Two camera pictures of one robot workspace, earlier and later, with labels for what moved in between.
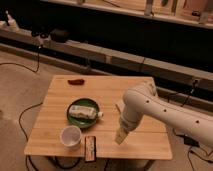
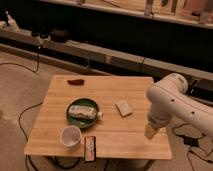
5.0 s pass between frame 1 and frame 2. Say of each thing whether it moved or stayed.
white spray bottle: stayed
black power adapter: stayed
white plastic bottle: stayed
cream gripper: moved
